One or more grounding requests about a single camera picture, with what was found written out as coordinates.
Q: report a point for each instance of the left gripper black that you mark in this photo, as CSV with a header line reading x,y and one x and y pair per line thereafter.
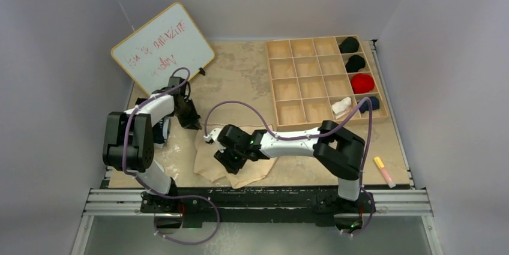
x,y
192,122

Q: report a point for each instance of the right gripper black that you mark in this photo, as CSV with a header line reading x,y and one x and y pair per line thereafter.
x,y
233,166

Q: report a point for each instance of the cream beige underwear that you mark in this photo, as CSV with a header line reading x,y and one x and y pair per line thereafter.
x,y
208,167

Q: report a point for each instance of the white whiteboard yellow frame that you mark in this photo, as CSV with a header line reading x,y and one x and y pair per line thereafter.
x,y
168,41

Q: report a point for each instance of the white underwear pink trim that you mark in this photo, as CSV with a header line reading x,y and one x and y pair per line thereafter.
x,y
342,108

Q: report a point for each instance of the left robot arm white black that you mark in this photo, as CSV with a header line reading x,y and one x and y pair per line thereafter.
x,y
129,140

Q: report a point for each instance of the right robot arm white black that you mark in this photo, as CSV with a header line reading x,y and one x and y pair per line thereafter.
x,y
339,150

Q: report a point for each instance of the black underwear white waistband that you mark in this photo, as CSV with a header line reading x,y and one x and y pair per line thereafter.
x,y
160,110

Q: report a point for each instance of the red rolled underwear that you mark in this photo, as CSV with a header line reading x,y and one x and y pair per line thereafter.
x,y
362,83

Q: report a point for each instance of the navy blue rolled underwear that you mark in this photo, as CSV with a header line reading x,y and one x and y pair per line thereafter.
x,y
365,106

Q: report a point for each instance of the black rolled underwear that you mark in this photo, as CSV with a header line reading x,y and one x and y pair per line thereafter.
x,y
349,45
355,63

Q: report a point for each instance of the black rolled underwear back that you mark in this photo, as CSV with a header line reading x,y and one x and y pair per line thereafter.
x,y
349,45

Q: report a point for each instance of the wooden compartment organizer tray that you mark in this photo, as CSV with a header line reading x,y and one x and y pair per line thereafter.
x,y
308,75

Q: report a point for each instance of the pink yellow marker pen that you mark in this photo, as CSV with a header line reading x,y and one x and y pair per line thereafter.
x,y
384,172

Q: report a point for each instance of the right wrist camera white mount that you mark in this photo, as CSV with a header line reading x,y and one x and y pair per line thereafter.
x,y
212,136

